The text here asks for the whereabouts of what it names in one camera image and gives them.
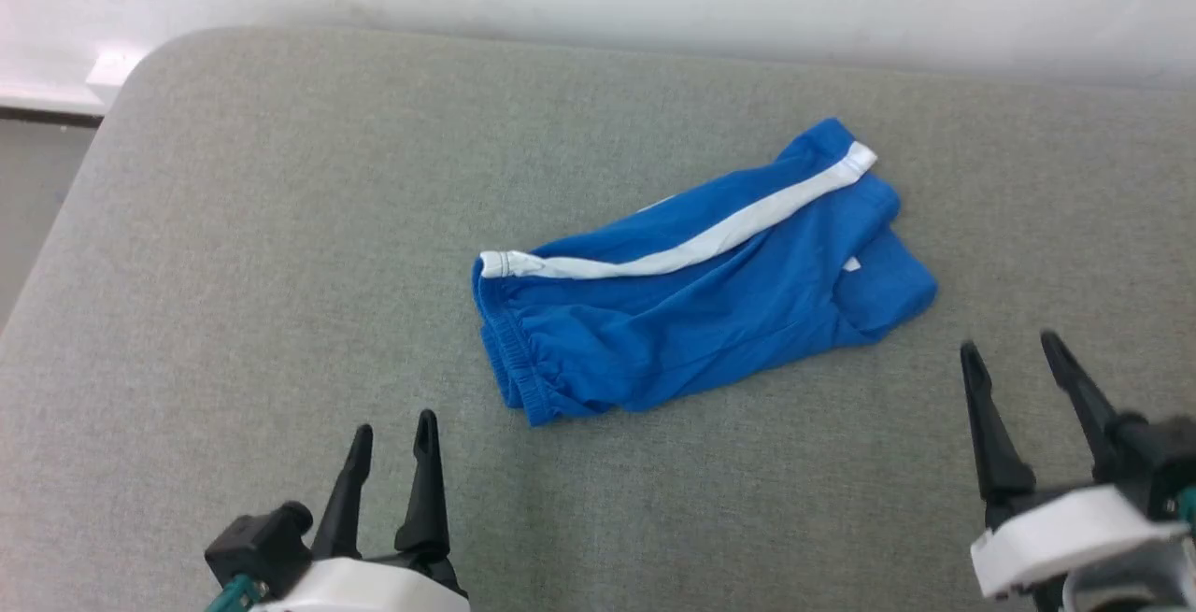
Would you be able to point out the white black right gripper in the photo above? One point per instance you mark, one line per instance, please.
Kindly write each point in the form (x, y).
(1065, 537)

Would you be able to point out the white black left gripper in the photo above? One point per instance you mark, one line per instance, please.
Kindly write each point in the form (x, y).
(364, 589)

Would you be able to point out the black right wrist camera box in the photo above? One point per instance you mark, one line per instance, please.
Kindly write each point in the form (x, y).
(1154, 458)

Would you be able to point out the white wall baseboard ledge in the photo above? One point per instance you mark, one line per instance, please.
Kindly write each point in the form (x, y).
(103, 79)

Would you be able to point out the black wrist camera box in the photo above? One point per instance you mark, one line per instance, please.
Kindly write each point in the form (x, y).
(1154, 458)
(262, 547)

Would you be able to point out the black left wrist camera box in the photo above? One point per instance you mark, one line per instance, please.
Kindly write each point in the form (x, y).
(262, 547)

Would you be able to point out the grey fabric sofa cushion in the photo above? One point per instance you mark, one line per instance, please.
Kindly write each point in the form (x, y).
(280, 313)

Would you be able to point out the blue shorts with white stripe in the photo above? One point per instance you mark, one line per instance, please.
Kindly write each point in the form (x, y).
(691, 313)

